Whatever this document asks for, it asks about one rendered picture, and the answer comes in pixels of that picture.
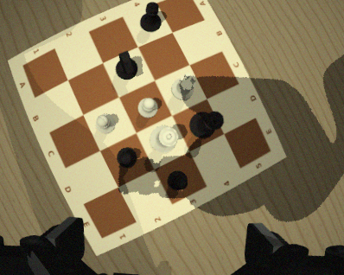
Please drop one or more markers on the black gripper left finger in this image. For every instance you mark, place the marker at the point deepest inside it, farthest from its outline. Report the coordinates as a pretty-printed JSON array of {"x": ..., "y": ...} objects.
[{"x": 59, "y": 244}]

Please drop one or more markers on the cream and brown chessboard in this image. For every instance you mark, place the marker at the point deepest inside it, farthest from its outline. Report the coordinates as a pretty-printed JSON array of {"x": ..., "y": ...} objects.
[{"x": 68, "y": 80}]

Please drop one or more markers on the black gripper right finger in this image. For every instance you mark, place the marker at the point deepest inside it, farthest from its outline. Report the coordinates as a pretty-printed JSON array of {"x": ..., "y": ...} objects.
[{"x": 287, "y": 259}]

